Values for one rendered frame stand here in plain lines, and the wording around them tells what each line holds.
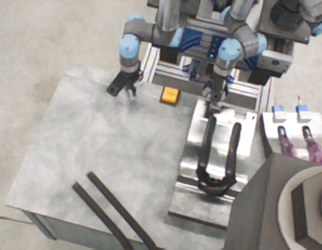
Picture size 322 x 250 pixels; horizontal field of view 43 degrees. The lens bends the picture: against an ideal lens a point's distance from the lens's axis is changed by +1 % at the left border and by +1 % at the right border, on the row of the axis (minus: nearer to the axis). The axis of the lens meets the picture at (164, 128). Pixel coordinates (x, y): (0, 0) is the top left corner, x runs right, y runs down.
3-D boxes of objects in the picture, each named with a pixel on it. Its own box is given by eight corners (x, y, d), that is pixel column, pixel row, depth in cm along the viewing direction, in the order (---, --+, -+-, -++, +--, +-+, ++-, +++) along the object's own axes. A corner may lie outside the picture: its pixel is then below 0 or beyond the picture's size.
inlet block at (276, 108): (268, 98, 185) (271, 92, 181) (278, 98, 186) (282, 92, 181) (272, 124, 180) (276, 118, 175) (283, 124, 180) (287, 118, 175)
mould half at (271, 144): (259, 118, 184) (266, 106, 174) (315, 117, 186) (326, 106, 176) (277, 231, 162) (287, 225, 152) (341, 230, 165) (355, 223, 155)
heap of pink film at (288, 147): (274, 136, 174) (280, 129, 167) (315, 136, 175) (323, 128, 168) (285, 196, 163) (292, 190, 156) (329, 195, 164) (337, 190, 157)
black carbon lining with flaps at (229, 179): (207, 116, 175) (211, 106, 166) (244, 126, 174) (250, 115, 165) (189, 191, 159) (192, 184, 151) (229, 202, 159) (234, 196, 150)
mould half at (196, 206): (195, 108, 184) (199, 93, 172) (251, 123, 182) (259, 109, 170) (167, 214, 162) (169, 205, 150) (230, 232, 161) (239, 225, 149)
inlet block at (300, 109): (291, 98, 186) (295, 92, 181) (301, 98, 187) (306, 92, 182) (296, 124, 181) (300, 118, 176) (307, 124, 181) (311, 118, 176)
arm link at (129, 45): (141, 33, 150) (137, 51, 146) (140, 50, 160) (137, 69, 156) (120, 29, 150) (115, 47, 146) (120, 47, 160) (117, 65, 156)
